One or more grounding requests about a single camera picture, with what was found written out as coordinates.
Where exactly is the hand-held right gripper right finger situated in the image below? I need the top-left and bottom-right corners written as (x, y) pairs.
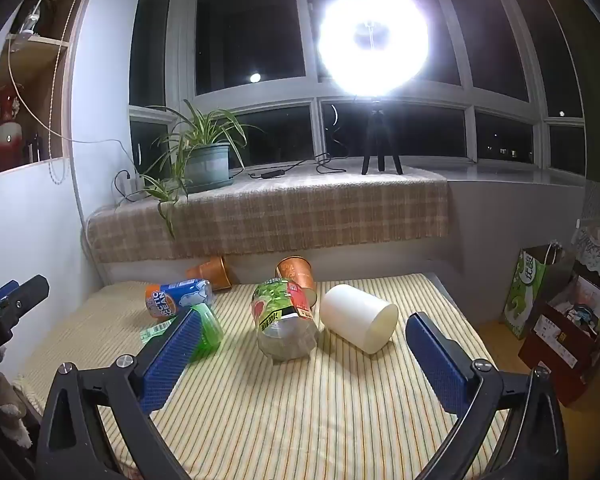
top-left (405, 311), bottom-right (570, 480)

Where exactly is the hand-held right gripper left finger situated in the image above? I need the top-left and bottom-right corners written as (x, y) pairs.
top-left (35, 306), bottom-right (204, 480)

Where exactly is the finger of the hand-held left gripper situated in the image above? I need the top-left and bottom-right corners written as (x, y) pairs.
top-left (0, 280), bottom-right (20, 312)
top-left (0, 274), bottom-right (51, 333)

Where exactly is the white cup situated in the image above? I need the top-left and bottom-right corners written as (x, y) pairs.
top-left (320, 283), bottom-right (399, 354)

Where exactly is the clear bottle with green label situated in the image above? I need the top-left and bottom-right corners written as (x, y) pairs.
top-left (251, 278), bottom-right (321, 362)

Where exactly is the orange paper cup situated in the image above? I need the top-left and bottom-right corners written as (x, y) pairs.
top-left (185, 255), bottom-right (233, 292)
top-left (274, 255), bottom-right (318, 306)

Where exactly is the green plastic bottle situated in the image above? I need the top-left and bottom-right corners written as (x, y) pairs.
top-left (139, 303), bottom-right (225, 364)

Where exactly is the grey plush toy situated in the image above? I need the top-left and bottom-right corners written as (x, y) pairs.
top-left (0, 345), bottom-right (34, 450)

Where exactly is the green paper bag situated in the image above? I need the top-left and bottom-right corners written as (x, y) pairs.
top-left (500, 242), bottom-right (577, 341)

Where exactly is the red cardboard box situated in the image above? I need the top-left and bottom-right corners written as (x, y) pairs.
top-left (517, 272), bottom-right (600, 407)

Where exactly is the striped bed mat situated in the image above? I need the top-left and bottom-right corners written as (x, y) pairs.
top-left (11, 273), bottom-right (512, 480)

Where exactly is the plaid cloth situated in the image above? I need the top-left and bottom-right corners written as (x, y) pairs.
top-left (86, 164), bottom-right (451, 264)

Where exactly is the potted spider plant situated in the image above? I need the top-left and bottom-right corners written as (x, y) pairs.
top-left (139, 98), bottom-right (266, 240)

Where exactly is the wooden shelf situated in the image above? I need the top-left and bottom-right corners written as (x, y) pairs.
top-left (0, 0), bottom-right (106, 178)

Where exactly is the black tripod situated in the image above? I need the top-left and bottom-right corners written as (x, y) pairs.
top-left (361, 95), bottom-right (404, 176)

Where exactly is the white cord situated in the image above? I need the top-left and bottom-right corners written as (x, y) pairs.
top-left (7, 0), bottom-right (131, 196)

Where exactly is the black cable with switch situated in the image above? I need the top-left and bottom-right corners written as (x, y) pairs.
top-left (230, 104), bottom-right (351, 181)

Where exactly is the ring light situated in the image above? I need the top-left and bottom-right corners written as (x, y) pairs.
top-left (317, 0), bottom-right (434, 98)

